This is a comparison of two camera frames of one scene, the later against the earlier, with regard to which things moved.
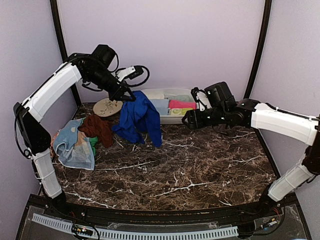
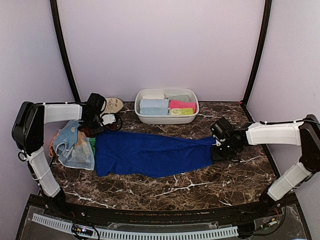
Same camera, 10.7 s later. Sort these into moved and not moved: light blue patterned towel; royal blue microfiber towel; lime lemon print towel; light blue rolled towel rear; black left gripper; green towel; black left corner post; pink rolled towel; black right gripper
Moved: royal blue microfiber towel; black right gripper; black left gripper
Not moved: pink rolled towel; lime lemon print towel; green towel; light blue patterned towel; light blue rolled towel rear; black left corner post
